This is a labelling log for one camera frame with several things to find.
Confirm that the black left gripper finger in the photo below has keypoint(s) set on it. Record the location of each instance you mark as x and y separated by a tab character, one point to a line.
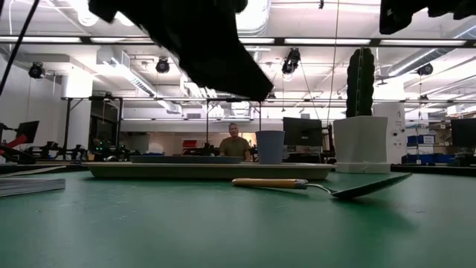
241	80

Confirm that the light blue ribbed cup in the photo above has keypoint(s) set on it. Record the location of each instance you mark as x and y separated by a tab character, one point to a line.
270	147

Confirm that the dark blue plate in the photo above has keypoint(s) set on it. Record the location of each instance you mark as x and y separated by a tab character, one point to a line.
186	159

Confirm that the beige rectangular tray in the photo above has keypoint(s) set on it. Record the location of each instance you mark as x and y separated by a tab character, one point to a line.
208	172

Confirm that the black ceiling spotlight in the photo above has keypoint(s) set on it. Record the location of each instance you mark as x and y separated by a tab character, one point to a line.
162	66
36	70
291	61
425	69

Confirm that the person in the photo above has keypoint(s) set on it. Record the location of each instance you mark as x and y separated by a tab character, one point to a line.
235	145

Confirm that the black computer monitor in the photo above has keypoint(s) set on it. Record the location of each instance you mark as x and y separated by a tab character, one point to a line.
302	131
463	132
28	131

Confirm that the red storage bin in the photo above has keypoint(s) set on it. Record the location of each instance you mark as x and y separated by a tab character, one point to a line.
189	143

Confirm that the green cactus plant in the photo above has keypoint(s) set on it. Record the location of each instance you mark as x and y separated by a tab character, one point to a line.
360	82

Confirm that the blue storage bin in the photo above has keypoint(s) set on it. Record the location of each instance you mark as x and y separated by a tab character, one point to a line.
421	139

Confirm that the black background rig frame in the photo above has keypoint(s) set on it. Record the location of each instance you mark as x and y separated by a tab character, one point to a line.
234	100
93	98

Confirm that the silver ceiling air duct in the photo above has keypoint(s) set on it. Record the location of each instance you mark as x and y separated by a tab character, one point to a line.
256	15

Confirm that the black overhead frame bar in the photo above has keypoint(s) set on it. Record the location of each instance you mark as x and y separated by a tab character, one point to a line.
334	41

